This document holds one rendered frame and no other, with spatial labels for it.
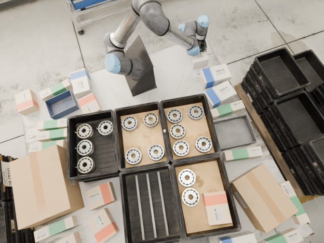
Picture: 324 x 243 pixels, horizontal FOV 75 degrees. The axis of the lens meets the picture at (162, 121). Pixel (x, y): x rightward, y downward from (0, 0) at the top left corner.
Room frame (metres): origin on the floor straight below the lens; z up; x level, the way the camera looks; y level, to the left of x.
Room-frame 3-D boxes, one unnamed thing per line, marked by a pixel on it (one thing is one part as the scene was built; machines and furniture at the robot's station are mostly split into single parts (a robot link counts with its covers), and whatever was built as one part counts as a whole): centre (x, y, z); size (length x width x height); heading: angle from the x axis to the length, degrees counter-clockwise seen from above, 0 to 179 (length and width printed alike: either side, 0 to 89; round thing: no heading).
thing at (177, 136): (0.40, -0.09, 0.86); 0.10 x 0.10 x 0.01
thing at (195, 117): (0.50, -0.23, 0.86); 0.10 x 0.10 x 0.01
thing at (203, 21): (1.02, -0.36, 1.06); 0.09 x 0.08 x 0.11; 93
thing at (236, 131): (0.36, -0.46, 0.73); 0.27 x 0.20 x 0.05; 93
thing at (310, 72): (0.94, -1.46, 0.26); 0.40 x 0.30 x 0.23; 11
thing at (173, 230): (-0.01, 0.14, 0.87); 0.40 x 0.30 x 0.11; 1
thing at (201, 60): (1.04, -0.36, 0.75); 0.20 x 0.12 x 0.09; 6
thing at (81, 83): (0.93, 0.57, 0.75); 0.20 x 0.12 x 0.09; 9
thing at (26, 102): (0.86, 1.00, 0.74); 0.16 x 0.12 x 0.07; 15
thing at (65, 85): (0.92, 0.78, 0.73); 0.24 x 0.06 x 0.06; 111
